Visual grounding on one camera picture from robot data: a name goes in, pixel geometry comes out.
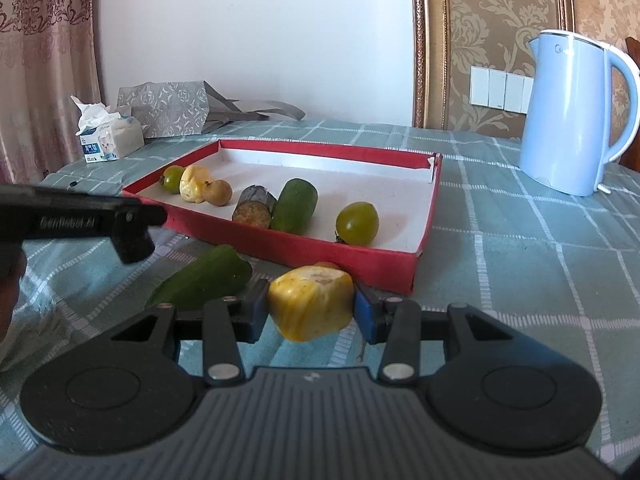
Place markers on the dark green cucumber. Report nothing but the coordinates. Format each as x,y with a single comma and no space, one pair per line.
295,205

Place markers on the green checked tablecloth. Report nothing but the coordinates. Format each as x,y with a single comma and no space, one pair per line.
500,260

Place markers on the red shallow cardboard box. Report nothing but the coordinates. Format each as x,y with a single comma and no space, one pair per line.
360,190

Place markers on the small green tomato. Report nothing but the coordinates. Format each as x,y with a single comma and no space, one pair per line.
171,180

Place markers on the orange round fruit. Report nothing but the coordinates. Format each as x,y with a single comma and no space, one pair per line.
327,265

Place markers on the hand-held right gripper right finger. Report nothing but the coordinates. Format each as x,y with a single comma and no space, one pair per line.
366,315

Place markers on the large yellow jackfruit piece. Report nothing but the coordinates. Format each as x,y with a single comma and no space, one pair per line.
312,305

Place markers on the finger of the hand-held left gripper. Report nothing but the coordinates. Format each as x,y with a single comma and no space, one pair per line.
135,237

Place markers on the light blue electric kettle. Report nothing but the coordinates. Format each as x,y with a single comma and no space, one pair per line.
565,120

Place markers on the tissue pack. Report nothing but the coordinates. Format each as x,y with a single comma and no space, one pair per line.
112,142

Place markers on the brown longan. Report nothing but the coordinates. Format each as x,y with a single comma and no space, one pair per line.
219,193

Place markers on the pink patterned curtain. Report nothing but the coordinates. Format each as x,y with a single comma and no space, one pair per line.
45,60

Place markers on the gold wall frame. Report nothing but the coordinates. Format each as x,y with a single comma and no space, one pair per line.
430,60

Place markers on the dark sugarcane piece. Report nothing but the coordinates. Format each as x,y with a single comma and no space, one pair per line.
252,210

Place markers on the white wall switch panel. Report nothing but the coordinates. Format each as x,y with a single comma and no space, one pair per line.
500,90

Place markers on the large green tomato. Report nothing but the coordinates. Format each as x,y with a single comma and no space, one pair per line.
357,222

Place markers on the small yellow jackfruit piece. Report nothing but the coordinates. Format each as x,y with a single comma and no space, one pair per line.
195,182

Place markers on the bright green cucumber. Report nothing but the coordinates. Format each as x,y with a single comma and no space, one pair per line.
205,277

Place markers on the grey patterned gift bag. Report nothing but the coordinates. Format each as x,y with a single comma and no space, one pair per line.
165,107

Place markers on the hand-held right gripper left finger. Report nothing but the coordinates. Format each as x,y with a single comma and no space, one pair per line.
259,310

